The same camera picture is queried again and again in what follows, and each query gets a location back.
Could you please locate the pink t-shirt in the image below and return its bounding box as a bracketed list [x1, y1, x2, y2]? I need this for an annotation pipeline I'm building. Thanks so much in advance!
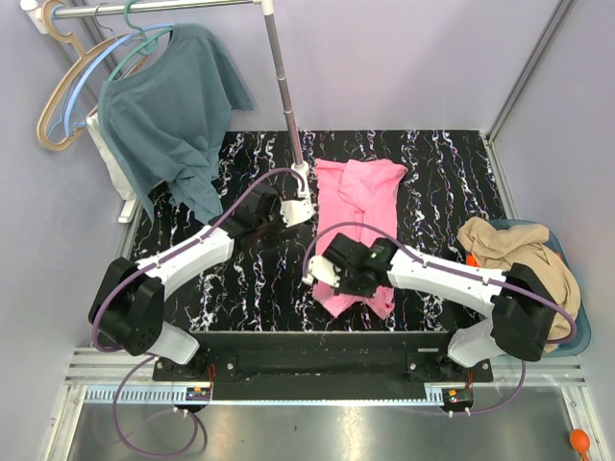
[313, 159, 407, 320]

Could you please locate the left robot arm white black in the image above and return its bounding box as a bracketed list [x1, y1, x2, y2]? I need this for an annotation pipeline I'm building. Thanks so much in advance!
[89, 184, 295, 380]

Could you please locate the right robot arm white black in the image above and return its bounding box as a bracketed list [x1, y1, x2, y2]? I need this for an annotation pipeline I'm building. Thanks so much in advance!
[309, 233, 557, 381]

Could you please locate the teal t-shirt on hanger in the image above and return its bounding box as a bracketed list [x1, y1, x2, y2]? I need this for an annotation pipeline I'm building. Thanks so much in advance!
[98, 24, 254, 224]

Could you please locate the beige garment in basket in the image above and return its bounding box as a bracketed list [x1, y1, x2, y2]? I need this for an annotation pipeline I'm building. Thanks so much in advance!
[457, 217, 581, 362]

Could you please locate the green hanger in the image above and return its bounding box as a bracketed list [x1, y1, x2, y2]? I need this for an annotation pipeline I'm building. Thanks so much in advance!
[108, 0, 173, 82]

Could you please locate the light blue hanger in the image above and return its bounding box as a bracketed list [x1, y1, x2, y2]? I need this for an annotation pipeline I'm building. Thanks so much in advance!
[49, 23, 172, 138]

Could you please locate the blue laundry basket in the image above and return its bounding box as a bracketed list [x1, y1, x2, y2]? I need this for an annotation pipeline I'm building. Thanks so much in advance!
[489, 219, 592, 358]

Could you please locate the orange ball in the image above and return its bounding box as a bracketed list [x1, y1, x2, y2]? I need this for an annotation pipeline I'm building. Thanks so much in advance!
[569, 428, 591, 461]

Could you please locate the metal clothes rack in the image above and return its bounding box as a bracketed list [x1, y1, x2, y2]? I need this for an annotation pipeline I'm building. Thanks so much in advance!
[18, 0, 318, 223]

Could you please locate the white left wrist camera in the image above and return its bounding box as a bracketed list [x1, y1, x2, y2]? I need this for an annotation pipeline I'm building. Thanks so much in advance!
[281, 190, 315, 228]

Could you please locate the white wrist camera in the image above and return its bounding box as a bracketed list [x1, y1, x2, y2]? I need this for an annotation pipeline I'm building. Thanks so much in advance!
[281, 190, 315, 228]
[302, 255, 341, 288]

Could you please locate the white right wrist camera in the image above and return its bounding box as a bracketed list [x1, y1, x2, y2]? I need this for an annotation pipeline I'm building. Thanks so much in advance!
[302, 255, 341, 288]

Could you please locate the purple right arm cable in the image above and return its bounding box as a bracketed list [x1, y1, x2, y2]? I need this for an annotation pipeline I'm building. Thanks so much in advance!
[301, 220, 578, 417]

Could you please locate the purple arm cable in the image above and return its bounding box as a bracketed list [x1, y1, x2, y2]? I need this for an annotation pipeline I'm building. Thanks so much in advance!
[90, 167, 308, 455]
[301, 220, 578, 417]

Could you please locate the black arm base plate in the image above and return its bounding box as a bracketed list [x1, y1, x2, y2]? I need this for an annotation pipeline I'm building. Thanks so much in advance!
[153, 332, 493, 405]

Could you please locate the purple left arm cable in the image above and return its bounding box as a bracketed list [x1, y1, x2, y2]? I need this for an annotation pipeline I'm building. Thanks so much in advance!
[90, 167, 308, 455]

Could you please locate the white slotted cable duct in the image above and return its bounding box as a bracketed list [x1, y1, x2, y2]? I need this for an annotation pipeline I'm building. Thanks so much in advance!
[85, 385, 212, 405]

